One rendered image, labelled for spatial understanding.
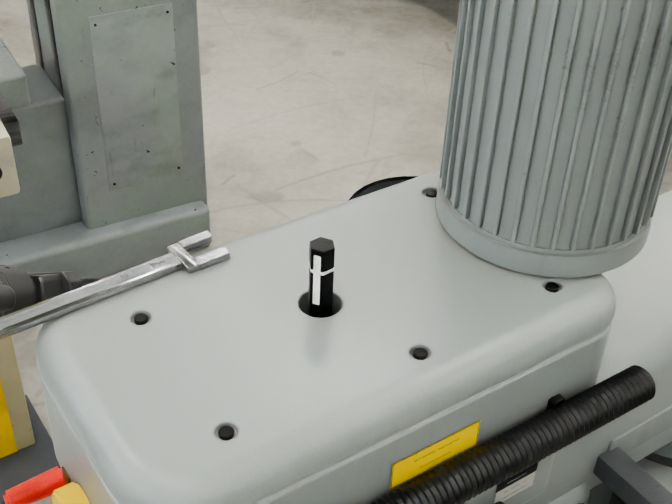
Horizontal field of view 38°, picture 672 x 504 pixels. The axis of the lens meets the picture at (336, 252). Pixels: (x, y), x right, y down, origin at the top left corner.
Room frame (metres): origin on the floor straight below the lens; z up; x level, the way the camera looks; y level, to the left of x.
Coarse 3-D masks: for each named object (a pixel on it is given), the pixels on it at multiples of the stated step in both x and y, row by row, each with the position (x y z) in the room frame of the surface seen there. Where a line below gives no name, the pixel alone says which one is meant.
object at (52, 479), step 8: (48, 472) 0.58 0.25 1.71; (56, 472) 0.58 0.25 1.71; (32, 480) 0.57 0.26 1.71; (40, 480) 0.57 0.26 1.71; (48, 480) 0.57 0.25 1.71; (56, 480) 0.57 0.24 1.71; (16, 488) 0.56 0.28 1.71; (24, 488) 0.56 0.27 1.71; (32, 488) 0.56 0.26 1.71; (40, 488) 0.56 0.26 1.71; (48, 488) 0.57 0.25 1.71; (56, 488) 0.57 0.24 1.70; (8, 496) 0.55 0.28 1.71; (16, 496) 0.55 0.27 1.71; (24, 496) 0.56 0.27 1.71; (32, 496) 0.56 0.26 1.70; (40, 496) 0.56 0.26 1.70; (48, 496) 0.57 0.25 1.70
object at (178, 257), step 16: (192, 240) 0.69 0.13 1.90; (208, 240) 0.70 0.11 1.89; (176, 256) 0.67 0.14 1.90; (208, 256) 0.67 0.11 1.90; (224, 256) 0.68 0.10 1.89; (128, 272) 0.64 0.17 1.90; (144, 272) 0.64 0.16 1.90; (160, 272) 0.65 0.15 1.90; (192, 272) 0.66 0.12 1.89; (80, 288) 0.62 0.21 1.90; (96, 288) 0.62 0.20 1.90; (112, 288) 0.62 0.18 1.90; (128, 288) 0.63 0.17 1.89; (48, 304) 0.60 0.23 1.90; (64, 304) 0.60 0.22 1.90; (80, 304) 0.60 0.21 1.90; (0, 320) 0.58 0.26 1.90; (16, 320) 0.58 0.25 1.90; (32, 320) 0.58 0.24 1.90; (48, 320) 0.59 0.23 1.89; (0, 336) 0.56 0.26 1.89
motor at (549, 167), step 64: (512, 0) 0.70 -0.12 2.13; (576, 0) 0.68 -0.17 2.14; (640, 0) 0.68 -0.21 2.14; (512, 64) 0.70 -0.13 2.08; (576, 64) 0.68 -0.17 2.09; (640, 64) 0.68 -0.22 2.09; (448, 128) 0.76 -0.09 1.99; (512, 128) 0.69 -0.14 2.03; (576, 128) 0.67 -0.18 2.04; (640, 128) 0.68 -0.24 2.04; (448, 192) 0.74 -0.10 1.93; (512, 192) 0.69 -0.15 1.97; (576, 192) 0.67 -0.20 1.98; (640, 192) 0.70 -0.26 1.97; (512, 256) 0.68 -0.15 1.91; (576, 256) 0.67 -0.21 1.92
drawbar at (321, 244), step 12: (312, 240) 0.63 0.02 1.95; (324, 240) 0.63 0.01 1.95; (312, 252) 0.62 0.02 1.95; (324, 252) 0.61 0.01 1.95; (312, 264) 0.62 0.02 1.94; (324, 264) 0.61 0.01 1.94; (312, 276) 0.62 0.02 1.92; (324, 276) 0.61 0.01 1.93; (312, 288) 0.62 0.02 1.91; (324, 288) 0.61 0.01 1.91; (312, 300) 0.62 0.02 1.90; (324, 300) 0.61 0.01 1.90; (312, 312) 0.62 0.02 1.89; (324, 312) 0.62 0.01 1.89
